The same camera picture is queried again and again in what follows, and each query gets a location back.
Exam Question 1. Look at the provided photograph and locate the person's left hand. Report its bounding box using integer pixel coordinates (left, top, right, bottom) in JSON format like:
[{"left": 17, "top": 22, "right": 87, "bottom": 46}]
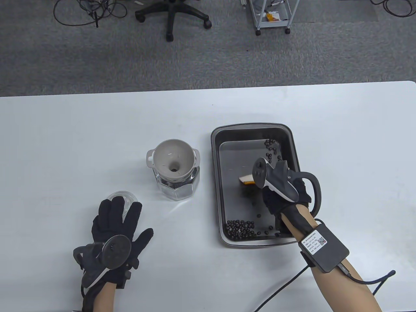
[{"left": 91, "top": 196, "right": 154, "bottom": 284}]

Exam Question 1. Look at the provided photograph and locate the black floor cable bundle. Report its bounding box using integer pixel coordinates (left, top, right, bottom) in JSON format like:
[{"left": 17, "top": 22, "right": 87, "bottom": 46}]
[{"left": 53, "top": 0, "right": 128, "bottom": 28}]

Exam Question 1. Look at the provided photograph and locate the white rolling cart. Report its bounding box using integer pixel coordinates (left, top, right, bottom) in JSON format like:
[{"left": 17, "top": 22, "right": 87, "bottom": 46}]
[{"left": 242, "top": 0, "right": 300, "bottom": 35}]

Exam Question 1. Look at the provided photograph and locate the clear glass jar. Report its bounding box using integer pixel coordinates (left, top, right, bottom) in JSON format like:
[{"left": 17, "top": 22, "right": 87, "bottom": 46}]
[{"left": 154, "top": 164, "right": 200, "bottom": 202}]

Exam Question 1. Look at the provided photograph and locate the coffee beans group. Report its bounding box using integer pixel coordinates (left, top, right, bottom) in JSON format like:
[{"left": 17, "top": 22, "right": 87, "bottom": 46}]
[{"left": 225, "top": 139, "right": 282, "bottom": 242}]

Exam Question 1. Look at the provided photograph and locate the beige plastic funnel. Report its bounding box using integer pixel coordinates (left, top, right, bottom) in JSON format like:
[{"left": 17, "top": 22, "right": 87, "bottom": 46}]
[{"left": 146, "top": 139, "right": 201, "bottom": 181}]

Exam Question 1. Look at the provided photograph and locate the black wrist sensor box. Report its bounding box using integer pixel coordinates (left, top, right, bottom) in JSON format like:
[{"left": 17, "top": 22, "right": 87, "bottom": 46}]
[{"left": 298, "top": 224, "right": 350, "bottom": 273}]

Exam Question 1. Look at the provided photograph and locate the person's right forearm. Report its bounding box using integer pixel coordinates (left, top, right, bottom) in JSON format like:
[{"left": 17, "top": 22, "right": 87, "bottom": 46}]
[{"left": 280, "top": 204, "right": 384, "bottom": 312}]

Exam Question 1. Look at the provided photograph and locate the dark metal baking tray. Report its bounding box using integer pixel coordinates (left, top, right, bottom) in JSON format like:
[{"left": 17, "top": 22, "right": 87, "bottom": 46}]
[{"left": 211, "top": 123, "right": 304, "bottom": 248}]

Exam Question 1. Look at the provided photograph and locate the person's left forearm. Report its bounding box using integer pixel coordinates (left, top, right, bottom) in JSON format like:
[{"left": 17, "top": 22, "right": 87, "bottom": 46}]
[{"left": 83, "top": 281, "right": 117, "bottom": 312}]

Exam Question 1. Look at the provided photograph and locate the clear glass jar lid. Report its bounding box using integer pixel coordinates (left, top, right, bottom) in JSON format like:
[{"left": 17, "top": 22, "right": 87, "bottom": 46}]
[{"left": 106, "top": 191, "right": 138, "bottom": 216}]

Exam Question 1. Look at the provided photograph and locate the black office chair base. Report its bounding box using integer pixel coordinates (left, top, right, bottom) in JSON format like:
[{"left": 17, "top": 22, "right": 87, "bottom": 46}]
[{"left": 135, "top": 0, "right": 212, "bottom": 42}]

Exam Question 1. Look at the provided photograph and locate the person's right hand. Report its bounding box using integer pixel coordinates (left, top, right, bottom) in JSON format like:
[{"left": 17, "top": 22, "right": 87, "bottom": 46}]
[{"left": 262, "top": 179, "right": 312, "bottom": 215}]

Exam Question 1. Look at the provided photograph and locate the grey tracking controller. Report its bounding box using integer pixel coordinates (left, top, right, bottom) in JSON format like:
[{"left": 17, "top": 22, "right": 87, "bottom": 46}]
[
  {"left": 253, "top": 158, "right": 322, "bottom": 215},
  {"left": 73, "top": 235, "right": 132, "bottom": 288}
]

